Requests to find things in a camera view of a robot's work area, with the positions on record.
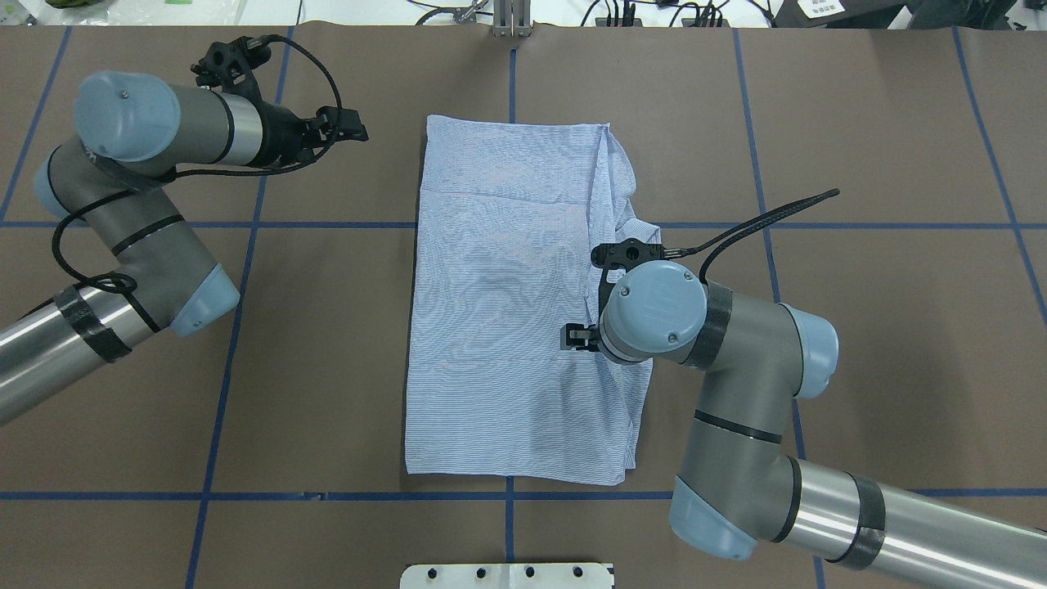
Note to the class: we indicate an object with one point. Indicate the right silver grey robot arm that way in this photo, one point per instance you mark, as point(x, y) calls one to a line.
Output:
point(736, 487)

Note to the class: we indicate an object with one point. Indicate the light blue striped shirt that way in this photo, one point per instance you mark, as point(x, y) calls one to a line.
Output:
point(508, 217)

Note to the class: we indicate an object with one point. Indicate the grey aluminium frame post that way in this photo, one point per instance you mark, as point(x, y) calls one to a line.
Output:
point(511, 18)

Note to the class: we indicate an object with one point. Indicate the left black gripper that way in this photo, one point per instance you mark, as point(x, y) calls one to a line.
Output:
point(280, 141)

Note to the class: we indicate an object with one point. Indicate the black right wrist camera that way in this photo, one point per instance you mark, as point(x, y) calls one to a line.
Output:
point(626, 254)

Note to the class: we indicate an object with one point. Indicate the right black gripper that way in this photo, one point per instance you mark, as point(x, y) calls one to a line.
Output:
point(578, 337)

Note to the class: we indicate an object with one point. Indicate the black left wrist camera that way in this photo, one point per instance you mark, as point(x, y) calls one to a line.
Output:
point(225, 64)

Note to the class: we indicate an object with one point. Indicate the green object at edge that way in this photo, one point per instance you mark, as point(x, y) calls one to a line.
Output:
point(71, 4)

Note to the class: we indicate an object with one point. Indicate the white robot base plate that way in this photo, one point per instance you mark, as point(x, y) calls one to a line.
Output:
point(510, 575)

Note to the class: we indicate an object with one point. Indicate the dark grey device with label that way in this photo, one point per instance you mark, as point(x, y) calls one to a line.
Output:
point(837, 14)

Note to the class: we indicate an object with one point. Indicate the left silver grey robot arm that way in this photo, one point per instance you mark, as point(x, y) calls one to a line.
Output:
point(138, 266)

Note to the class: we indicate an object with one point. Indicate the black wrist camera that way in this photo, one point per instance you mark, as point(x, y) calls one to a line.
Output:
point(626, 254)
point(225, 64)

